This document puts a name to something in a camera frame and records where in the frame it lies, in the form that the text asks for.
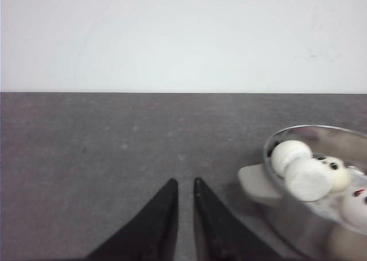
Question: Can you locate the stainless steel pot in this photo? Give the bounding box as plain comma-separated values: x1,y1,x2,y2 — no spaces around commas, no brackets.
237,124,367,261

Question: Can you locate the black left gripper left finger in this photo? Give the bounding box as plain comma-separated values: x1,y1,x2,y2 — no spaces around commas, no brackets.
85,178,178,260

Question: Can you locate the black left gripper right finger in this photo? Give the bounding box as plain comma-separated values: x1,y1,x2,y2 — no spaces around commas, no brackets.
193,177,282,260

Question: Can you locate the panda bun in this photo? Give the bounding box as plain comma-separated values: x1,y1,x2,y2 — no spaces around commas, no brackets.
284,158,333,202
341,188,366,231
315,156,352,193
271,140,313,177

